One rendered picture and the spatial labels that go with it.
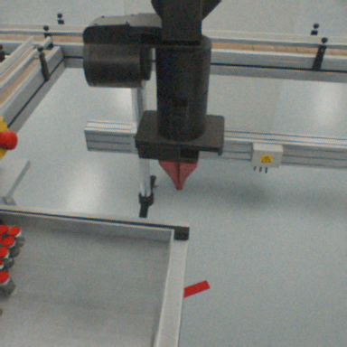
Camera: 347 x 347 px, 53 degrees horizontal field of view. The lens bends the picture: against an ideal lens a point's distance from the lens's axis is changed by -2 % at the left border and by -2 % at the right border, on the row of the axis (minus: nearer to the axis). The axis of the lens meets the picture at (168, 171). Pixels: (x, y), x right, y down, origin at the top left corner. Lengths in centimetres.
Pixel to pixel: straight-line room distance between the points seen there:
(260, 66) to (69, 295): 98
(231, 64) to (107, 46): 95
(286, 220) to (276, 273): 34
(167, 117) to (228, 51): 90
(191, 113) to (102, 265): 36
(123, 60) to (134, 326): 40
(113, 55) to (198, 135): 13
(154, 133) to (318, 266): 150
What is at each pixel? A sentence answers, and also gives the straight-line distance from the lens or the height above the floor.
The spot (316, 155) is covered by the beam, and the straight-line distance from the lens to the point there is 157.
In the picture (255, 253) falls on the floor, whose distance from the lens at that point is 177.
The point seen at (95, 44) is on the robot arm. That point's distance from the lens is 37.
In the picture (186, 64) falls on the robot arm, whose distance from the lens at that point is 35.
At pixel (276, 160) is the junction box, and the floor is 50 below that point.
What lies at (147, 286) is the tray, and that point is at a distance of 62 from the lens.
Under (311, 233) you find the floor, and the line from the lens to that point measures 194.
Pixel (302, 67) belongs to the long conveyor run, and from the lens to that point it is 132.
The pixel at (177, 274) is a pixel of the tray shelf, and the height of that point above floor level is 88.
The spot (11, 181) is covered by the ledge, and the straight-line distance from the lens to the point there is 85.
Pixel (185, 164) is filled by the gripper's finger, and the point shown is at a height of 115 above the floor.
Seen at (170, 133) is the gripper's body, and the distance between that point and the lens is 39.
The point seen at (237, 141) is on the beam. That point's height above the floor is 54.
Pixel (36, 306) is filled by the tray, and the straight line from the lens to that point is 63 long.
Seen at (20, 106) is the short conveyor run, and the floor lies 90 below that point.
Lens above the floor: 141
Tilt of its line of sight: 42 degrees down
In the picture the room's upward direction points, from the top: straight up
